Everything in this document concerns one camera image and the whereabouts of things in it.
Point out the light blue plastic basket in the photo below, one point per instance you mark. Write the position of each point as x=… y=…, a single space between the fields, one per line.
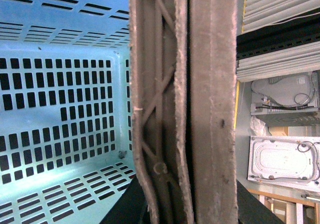
x=65 y=110

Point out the white appliance back panel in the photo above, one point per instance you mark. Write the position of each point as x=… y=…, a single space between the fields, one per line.
x=284 y=159

